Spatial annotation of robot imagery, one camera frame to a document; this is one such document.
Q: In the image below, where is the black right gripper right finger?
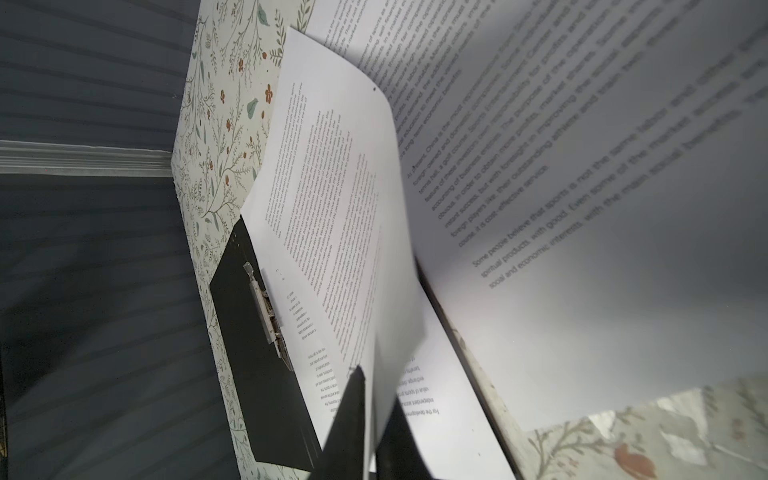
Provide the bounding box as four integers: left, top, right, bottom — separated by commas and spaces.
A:
376, 399, 433, 480

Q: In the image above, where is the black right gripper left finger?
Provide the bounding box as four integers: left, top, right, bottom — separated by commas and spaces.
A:
309, 366, 368, 480

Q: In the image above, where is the printed paper sheet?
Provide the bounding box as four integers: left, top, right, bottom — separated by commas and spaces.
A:
277, 292, 514, 479
241, 30, 425, 453
307, 1, 767, 431

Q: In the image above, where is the red folder black inside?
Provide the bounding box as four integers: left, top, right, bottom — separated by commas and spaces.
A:
209, 220, 321, 471

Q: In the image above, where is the printed paper sheet back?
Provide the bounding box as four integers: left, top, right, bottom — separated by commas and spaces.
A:
307, 1, 767, 431

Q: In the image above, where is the floral patterned table mat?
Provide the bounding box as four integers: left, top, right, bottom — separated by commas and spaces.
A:
171, 1, 767, 479

